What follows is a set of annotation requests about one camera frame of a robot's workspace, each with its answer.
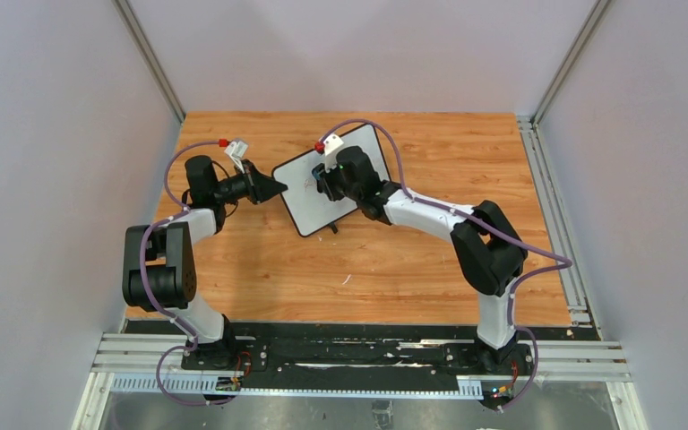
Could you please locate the blue black whiteboard eraser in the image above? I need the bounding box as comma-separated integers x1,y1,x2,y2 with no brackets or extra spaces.
312,163,326,187

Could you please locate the white whiteboard black frame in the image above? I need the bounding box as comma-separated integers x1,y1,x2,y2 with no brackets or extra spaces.
271,125,391,237

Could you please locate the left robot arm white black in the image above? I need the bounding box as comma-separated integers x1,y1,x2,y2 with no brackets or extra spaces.
122,155,288,360

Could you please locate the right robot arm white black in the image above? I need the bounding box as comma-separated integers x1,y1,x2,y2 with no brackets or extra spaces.
312,142,528,362

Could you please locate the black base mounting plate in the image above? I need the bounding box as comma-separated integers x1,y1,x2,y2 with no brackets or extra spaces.
181,322,537,394

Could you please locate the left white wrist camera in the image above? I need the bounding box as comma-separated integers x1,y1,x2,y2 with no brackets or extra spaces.
224,139,248,174

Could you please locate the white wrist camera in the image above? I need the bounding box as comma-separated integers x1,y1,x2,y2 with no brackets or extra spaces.
224,139,248,174
322,133,345,170

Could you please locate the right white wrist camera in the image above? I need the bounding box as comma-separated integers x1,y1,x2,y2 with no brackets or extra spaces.
322,133,345,170

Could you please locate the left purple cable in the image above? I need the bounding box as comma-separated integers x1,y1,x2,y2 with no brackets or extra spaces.
139,139,238,408

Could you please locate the purple cable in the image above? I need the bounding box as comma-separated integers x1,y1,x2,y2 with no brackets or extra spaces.
139,139,238,408
314,119,573,412

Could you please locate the left aluminium corner post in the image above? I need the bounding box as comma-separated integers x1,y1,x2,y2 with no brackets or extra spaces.
111,0,186,124

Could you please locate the aluminium corner post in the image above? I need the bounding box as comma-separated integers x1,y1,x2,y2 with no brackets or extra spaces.
111,0,186,124
530,0,614,128

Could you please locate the aluminium frame rail front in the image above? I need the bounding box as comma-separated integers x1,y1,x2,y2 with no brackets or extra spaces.
73,322,649,429

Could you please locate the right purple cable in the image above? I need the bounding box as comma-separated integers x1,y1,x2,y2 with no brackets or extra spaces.
314,119,573,412

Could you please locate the right aluminium side rail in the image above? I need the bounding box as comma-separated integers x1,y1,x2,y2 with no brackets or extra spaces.
516,116,602,337

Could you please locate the right aluminium corner post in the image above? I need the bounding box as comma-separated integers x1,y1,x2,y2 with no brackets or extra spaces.
530,0,614,128

